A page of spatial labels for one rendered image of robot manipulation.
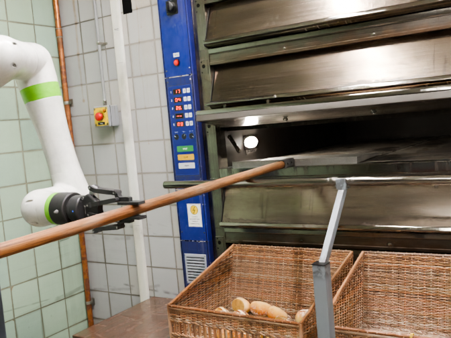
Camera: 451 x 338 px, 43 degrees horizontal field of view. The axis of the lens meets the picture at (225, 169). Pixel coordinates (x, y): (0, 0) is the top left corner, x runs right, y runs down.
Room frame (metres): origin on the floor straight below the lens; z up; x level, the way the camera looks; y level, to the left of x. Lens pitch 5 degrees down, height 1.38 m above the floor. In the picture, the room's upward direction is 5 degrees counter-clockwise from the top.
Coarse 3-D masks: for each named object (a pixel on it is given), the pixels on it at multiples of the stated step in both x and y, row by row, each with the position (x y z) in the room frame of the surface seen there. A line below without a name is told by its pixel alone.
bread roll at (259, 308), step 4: (252, 304) 2.22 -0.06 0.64; (256, 304) 2.21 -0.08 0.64; (260, 304) 2.20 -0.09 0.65; (264, 304) 2.20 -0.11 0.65; (268, 304) 2.20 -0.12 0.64; (252, 308) 2.21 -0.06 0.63; (256, 308) 2.20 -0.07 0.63; (260, 308) 2.19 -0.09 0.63; (264, 308) 2.19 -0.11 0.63; (252, 312) 2.21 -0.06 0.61; (256, 312) 2.20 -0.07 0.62; (260, 312) 2.19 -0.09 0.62; (264, 312) 2.18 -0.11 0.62; (256, 316) 2.21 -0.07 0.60; (260, 316) 2.19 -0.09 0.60; (264, 316) 2.19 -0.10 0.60
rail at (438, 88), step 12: (444, 84) 1.82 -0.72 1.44; (336, 96) 2.02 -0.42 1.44; (348, 96) 1.99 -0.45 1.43; (360, 96) 1.97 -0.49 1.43; (372, 96) 1.94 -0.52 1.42; (384, 96) 1.92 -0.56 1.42; (228, 108) 2.26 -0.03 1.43; (240, 108) 2.23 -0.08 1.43; (252, 108) 2.20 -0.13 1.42; (264, 108) 2.17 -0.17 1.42
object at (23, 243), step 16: (240, 176) 1.90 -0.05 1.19; (176, 192) 1.59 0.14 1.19; (192, 192) 1.65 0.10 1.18; (128, 208) 1.41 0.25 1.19; (144, 208) 1.45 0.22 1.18; (64, 224) 1.24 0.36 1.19; (80, 224) 1.26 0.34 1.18; (96, 224) 1.30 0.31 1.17; (16, 240) 1.12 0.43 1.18; (32, 240) 1.14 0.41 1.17; (48, 240) 1.18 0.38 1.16; (0, 256) 1.08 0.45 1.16
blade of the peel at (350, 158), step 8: (376, 152) 2.47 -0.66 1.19; (248, 160) 2.55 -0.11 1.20; (256, 160) 2.62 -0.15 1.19; (264, 160) 2.35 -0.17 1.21; (272, 160) 2.33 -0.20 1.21; (296, 160) 2.28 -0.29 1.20; (304, 160) 2.26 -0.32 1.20; (312, 160) 2.24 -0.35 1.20; (320, 160) 2.22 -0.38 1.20; (328, 160) 2.21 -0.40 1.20; (336, 160) 2.19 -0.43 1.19; (344, 160) 2.17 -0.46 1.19; (352, 160) 2.16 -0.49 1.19; (360, 160) 2.19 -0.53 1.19
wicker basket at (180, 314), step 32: (224, 256) 2.34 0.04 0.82; (288, 256) 2.25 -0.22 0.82; (352, 256) 2.09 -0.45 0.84; (192, 288) 2.15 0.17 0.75; (224, 288) 2.33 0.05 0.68; (256, 288) 2.31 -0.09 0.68; (288, 288) 2.22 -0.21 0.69; (192, 320) 1.97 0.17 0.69; (224, 320) 1.89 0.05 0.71; (256, 320) 1.82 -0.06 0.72; (288, 320) 2.15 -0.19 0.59
